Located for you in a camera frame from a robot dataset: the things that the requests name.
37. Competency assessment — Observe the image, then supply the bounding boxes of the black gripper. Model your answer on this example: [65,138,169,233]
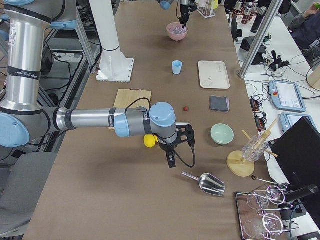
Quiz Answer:
[179,2,197,28]
[158,124,195,168]

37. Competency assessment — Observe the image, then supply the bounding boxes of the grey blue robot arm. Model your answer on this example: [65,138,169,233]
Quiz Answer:
[156,0,198,29]
[0,0,195,168]

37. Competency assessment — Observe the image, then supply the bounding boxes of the pile of clear ice cubes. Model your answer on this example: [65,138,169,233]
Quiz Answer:
[167,22,188,35]

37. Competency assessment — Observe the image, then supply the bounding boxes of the steel ice scoop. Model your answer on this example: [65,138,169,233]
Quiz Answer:
[181,171,226,197]

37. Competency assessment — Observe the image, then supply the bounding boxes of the light blue plastic cup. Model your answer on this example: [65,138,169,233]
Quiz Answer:
[171,60,183,75]

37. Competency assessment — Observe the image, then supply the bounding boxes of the wooden cup rack stand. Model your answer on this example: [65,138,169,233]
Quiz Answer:
[226,119,278,177]

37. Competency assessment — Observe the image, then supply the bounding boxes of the pink bowl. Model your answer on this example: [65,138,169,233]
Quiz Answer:
[166,26,189,41]

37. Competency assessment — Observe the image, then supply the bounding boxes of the lower whole yellow lemon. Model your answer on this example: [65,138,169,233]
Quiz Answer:
[143,134,156,148]

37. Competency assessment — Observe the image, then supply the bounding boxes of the light green bowl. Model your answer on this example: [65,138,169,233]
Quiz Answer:
[210,123,234,145]

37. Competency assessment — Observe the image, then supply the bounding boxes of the cream rabbit tray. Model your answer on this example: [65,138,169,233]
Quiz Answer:
[198,60,230,90]

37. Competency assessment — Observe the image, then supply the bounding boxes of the grey folded cloth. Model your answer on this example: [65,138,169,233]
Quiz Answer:
[209,95,230,112]

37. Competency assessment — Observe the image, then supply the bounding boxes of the bamboo cutting board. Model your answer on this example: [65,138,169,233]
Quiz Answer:
[113,88,152,109]

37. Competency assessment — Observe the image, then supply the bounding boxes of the black thermos bottle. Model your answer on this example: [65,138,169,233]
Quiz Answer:
[250,6,267,33]

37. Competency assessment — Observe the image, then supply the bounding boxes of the clear glass on rack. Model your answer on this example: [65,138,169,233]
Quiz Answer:
[241,135,268,162]

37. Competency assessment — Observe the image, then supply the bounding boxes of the blue teach pendant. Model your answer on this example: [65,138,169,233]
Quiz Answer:
[268,80,307,113]
[279,112,316,133]

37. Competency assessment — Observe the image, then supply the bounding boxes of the person in dark clothes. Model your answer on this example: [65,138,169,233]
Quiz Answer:
[288,2,320,50]

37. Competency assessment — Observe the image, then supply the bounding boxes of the black monitor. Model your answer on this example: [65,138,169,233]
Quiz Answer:
[269,115,320,193]

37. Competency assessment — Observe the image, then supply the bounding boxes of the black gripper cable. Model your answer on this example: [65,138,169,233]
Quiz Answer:
[124,97,197,168]

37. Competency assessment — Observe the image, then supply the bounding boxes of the aluminium frame post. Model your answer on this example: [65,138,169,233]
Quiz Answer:
[238,0,283,79]

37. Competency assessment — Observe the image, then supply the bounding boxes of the wire wine glass rack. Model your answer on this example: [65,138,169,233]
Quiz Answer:
[234,184,300,240]

